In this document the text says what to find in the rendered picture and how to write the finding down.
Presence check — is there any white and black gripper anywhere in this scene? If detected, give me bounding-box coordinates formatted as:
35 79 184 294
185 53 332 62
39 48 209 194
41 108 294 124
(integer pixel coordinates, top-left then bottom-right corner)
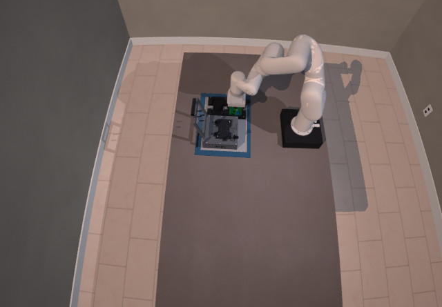
222 89 251 110

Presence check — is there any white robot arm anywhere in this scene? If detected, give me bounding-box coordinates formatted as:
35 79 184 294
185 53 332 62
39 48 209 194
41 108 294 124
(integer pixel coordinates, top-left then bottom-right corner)
228 34 326 136

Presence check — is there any green circuit board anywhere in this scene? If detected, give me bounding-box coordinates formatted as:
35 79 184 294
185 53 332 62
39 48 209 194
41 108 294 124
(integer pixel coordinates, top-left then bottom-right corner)
229 107 242 116

